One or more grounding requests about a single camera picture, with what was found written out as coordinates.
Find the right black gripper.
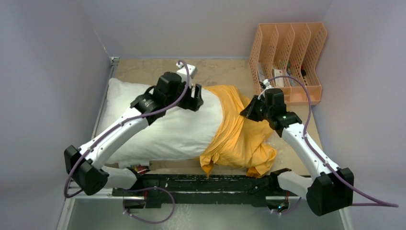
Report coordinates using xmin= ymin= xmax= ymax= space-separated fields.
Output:
xmin=241 ymin=95 xmax=273 ymax=123

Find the white pillow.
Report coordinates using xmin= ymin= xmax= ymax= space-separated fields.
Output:
xmin=97 ymin=78 xmax=223 ymax=164

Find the orange Mickey Mouse pillowcase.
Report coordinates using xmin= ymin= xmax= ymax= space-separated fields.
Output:
xmin=199 ymin=85 xmax=277 ymax=178

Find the peach plastic file organizer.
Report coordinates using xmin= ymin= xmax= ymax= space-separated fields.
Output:
xmin=248 ymin=22 xmax=327 ymax=105

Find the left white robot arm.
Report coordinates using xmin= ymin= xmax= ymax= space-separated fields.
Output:
xmin=64 ymin=72 xmax=203 ymax=198

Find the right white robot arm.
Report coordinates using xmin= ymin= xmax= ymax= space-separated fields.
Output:
xmin=240 ymin=88 xmax=354 ymax=216

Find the white card box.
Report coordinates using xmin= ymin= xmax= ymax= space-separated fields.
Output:
xmin=272 ymin=69 xmax=284 ymax=88

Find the small paper packet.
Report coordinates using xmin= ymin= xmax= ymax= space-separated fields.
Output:
xmin=257 ymin=62 xmax=267 ymax=83

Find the colourful marker pack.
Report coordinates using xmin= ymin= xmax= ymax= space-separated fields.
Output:
xmin=133 ymin=165 xmax=150 ymax=174

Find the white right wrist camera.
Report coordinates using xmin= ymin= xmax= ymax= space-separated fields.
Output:
xmin=260 ymin=79 xmax=274 ymax=91

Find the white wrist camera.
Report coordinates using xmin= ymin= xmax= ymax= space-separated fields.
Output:
xmin=260 ymin=79 xmax=274 ymax=91
xmin=176 ymin=63 xmax=197 ymax=79

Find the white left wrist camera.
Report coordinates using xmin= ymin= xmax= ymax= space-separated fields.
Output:
xmin=176 ymin=63 xmax=197 ymax=79

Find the aluminium frame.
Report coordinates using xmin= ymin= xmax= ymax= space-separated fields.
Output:
xmin=56 ymin=57 xmax=353 ymax=230

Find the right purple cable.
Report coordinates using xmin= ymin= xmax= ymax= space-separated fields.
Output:
xmin=266 ymin=75 xmax=399 ymax=208

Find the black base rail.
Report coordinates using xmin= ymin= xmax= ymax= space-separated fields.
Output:
xmin=112 ymin=174 xmax=297 ymax=209

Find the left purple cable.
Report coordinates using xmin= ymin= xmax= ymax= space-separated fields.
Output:
xmin=63 ymin=60 xmax=191 ymax=199

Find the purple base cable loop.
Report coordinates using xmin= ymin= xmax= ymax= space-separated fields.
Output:
xmin=123 ymin=186 xmax=176 ymax=225

